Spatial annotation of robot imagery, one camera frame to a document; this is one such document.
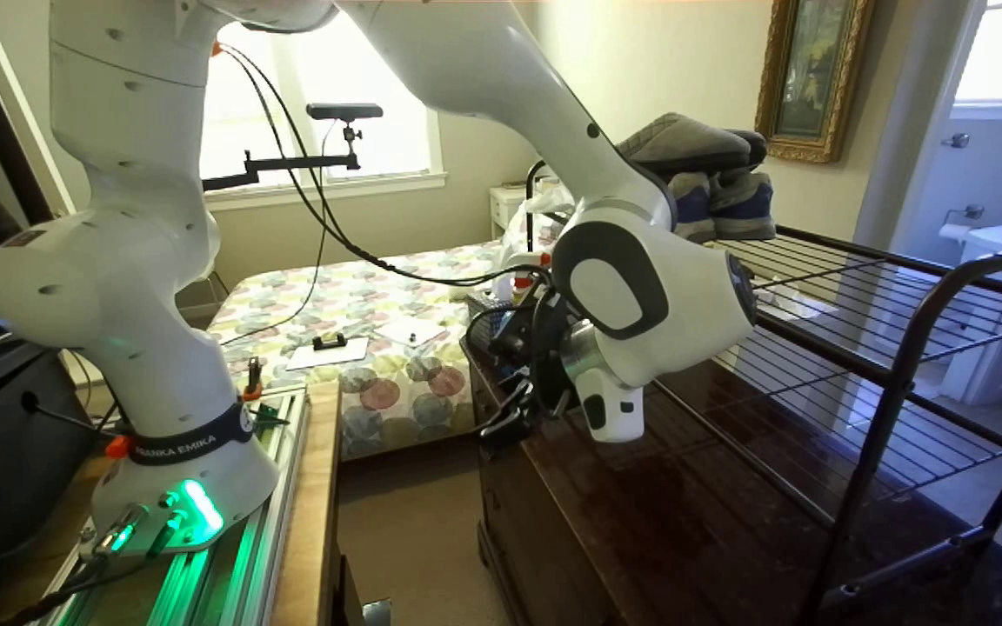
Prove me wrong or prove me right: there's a black camera on mount arm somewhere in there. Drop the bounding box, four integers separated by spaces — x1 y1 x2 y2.
199 96 389 195

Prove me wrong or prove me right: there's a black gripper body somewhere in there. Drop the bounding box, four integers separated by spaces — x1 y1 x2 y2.
476 282 581 450

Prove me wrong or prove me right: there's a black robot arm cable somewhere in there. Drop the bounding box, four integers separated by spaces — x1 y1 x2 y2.
212 37 549 293

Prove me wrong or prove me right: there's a light wooden table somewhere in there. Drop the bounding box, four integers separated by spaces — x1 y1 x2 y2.
266 376 349 626

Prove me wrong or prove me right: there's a black metal wire rack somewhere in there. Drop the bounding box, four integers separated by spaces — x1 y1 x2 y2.
635 221 1002 626

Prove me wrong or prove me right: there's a grey slip-on shoe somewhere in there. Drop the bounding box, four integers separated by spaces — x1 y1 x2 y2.
697 123 782 242
615 107 726 242

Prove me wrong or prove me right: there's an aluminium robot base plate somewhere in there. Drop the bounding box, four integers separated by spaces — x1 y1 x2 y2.
41 385 314 626

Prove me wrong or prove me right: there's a bed with floral cover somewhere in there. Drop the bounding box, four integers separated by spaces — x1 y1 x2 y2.
206 232 542 464

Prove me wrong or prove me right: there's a dark wooden dresser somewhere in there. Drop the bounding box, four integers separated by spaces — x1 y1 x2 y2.
463 326 1002 626

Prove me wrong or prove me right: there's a gold framed picture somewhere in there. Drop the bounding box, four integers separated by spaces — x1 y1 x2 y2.
750 0 880 168

